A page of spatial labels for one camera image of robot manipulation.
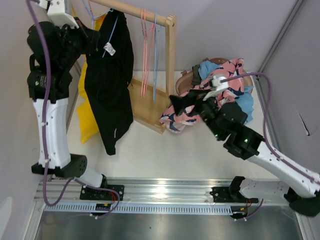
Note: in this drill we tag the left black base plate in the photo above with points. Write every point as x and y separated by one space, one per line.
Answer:
102 195

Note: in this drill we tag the pink patterned shorts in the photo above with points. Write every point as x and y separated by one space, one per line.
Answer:
176 124

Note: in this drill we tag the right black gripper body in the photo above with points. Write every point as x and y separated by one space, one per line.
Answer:
206 110

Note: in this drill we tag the wooden clothes rack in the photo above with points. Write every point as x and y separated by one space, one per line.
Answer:
147 110

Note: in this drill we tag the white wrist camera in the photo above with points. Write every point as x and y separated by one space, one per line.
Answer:
217 86
59 12

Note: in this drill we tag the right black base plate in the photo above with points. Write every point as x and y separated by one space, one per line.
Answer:
223 194

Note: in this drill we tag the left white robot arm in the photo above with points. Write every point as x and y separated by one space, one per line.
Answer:
49 92

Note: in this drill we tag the pink translucent plastic basin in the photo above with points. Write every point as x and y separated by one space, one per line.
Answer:
229 68

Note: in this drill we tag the black shorts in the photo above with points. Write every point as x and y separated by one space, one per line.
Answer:
108 75

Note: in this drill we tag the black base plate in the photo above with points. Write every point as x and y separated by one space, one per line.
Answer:
102 195
223 194

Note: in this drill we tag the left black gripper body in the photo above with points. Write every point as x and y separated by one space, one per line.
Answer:
77 42

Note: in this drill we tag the slotted cable duct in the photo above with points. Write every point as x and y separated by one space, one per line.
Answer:
139 208

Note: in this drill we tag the olive green shorts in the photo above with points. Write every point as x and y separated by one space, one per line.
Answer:
196 72

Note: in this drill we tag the aluminium mounting rail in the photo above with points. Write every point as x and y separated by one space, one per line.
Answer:
156 191

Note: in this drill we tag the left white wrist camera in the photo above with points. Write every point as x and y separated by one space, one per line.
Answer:
59 12

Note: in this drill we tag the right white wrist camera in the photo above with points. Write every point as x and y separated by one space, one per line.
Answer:
217 86

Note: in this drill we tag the light blue shorts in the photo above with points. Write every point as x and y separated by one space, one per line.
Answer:
245 101

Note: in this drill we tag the yellow shorts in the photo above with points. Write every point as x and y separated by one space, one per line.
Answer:
87 123

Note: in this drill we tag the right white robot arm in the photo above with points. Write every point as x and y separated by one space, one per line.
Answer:
297 186

